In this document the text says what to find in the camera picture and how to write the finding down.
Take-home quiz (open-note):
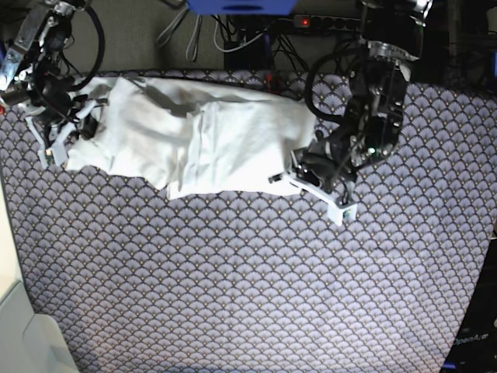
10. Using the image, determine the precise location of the black case OpenArm label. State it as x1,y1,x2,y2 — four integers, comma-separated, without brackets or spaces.
441,239,496,372

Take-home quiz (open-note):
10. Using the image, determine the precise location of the black box behind table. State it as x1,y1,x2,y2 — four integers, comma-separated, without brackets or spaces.
224,30,274,71

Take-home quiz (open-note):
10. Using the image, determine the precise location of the grey cable bundle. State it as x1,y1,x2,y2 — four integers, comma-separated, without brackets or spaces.
155,0,205,63

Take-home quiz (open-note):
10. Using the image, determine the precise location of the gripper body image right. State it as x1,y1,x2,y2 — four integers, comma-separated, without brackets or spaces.
291,131,357,193

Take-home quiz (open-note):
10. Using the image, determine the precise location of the black power strip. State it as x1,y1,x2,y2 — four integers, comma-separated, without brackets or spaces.
293,15,360,31

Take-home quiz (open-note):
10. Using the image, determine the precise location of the white T-shirt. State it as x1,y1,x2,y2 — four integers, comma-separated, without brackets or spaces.
65,77,316,199

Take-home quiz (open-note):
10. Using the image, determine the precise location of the patterned purple table cloth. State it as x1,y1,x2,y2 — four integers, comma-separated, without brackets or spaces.
1,84,496,372

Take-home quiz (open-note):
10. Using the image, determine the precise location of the blue box overhead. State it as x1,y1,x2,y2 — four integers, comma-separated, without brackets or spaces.
187,0,297,16

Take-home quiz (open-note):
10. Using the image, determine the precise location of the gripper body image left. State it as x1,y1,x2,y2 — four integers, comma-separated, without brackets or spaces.
1,81,78,136

